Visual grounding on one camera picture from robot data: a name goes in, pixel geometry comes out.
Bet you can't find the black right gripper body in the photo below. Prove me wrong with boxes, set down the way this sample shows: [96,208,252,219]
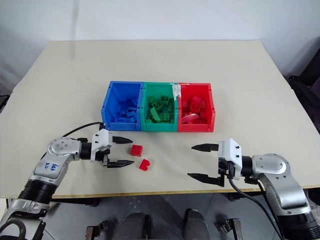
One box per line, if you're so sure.
[217,159,237,179]

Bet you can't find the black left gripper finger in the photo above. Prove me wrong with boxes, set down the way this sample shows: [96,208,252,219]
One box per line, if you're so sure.
[111,136,134,146]
[106,159,136,169]

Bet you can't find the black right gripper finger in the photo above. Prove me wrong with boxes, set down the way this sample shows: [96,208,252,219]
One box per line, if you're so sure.
[190,143,221,153]
[187,172,226,188]

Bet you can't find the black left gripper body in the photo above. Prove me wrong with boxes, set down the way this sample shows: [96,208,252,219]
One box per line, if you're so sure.
[95,148,112,167]

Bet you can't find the red square building block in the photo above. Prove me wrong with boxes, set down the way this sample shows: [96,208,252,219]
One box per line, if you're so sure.
[130,144,145,157]

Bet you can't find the red sloped building block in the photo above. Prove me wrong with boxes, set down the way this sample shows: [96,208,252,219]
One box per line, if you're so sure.
[138,158,153,172]

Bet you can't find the glossy red curved block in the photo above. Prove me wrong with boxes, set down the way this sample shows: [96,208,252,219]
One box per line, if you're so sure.
[180,112,200,124]

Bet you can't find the green rounded long block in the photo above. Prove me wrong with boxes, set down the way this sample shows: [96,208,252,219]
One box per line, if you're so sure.
[149,106,162,124]

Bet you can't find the red large sloped block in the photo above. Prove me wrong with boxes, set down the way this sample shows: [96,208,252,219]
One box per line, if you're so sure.
[190,95,203,112]

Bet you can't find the dark rounded robot foot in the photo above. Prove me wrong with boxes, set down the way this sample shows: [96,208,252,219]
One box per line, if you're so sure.
[119,211,153,240]
[184,208,211,240]

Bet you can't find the blue plastic bin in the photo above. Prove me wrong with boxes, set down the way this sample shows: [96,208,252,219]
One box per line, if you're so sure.
[100,80,145,132]

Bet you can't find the red plastic bin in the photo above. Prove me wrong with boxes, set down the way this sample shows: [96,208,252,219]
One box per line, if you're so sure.
[177,82,216,133]

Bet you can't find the green plastic bin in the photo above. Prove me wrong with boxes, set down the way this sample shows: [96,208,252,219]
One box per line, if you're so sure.
[140,81,180,132]

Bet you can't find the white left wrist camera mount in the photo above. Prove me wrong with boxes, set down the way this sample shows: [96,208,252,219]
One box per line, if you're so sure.
[90,129,113,164]

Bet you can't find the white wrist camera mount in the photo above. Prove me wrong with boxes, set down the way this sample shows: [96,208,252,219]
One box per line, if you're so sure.
[90,129,113,164]
[217,137,243,181]

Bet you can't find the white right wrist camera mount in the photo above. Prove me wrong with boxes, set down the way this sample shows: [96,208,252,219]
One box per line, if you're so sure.
[217,137,243,181]

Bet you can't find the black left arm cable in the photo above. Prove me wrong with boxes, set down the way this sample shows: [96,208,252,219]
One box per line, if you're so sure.
[61,121,106,138]

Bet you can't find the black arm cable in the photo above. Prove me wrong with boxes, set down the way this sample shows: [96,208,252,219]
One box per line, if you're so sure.
[61,121,106,138]
[228,174,287,240]

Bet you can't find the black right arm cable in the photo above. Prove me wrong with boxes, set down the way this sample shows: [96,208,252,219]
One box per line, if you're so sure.
[228,174,287,240]

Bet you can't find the metal stand bracket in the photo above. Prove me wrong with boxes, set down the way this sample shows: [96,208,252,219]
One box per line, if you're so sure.
[215,217,242,240]
[85,219,111,240]

